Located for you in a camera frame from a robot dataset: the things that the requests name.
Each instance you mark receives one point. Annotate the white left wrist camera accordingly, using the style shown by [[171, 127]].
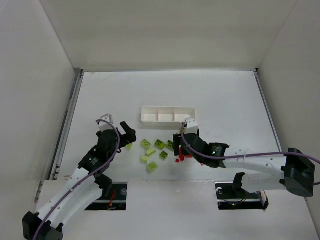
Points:
[[104, 122]]

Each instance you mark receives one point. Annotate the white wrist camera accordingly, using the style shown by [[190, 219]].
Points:
[[190, 126], [104, 122]]

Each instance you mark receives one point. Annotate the light green lego brick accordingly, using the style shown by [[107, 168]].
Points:
[[150, 151], [144, 159], [129, 146]]

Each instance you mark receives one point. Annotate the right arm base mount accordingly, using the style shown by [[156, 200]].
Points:
[[231, 196]]

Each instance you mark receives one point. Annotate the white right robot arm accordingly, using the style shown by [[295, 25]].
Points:
[[290, 171]]

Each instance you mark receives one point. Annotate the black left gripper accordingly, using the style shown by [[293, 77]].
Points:
[[121, 136]]

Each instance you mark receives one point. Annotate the small red lego pile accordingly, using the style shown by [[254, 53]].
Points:
[[183, 155]]

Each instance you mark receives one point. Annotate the white three-compartment tray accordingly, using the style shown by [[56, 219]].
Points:
[[166, 116]]

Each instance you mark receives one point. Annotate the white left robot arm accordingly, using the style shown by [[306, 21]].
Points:
[[85, 185]]

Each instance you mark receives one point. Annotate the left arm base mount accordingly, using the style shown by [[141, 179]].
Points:
[[113, 199]]

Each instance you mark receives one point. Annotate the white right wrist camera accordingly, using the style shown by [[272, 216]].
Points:
[[190, 126]]

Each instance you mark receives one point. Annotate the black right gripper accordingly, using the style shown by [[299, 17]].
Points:
[[185, 141]]

